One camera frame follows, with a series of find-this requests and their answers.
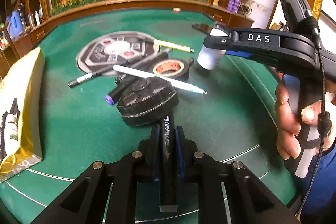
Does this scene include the black marker grey cap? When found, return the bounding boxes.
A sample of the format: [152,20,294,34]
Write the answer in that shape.
[159,111,178,213]

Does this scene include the black marker purple cap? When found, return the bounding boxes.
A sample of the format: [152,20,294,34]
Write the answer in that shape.
[104,75,137,105]

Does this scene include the blue sleeve forearm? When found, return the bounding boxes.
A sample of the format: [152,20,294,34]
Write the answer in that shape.
[300,145,335,223]

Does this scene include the thin black pen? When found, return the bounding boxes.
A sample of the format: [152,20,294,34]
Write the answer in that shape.
[67,49,171,88]

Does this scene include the black round brush disc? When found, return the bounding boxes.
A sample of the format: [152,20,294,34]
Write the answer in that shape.
[117,77,179,126]

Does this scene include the purple bottles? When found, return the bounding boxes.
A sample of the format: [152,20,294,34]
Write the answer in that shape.
[227,0,241,14]

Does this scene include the white bottle with label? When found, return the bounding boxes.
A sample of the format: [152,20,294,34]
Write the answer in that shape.
[197,28,228,71]

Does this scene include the blue kettle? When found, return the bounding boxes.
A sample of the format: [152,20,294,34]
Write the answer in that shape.
[10,10,23,38]

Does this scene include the black smartphone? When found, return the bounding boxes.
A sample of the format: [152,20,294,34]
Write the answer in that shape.
[191,23,215,35]

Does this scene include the round grey black coaster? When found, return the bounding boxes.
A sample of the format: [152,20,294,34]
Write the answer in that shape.
[76,31,160,73]

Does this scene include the person right hand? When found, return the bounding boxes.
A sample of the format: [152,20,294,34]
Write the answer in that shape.
[274,80,335,160]

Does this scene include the white pen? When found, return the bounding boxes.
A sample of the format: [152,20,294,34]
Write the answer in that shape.
[112,64,208,95]

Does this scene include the black tape roll red core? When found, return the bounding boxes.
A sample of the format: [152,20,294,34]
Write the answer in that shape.
[148,57,194,81]

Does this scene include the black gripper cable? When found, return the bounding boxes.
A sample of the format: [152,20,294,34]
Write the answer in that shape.
[295,9,333,217]

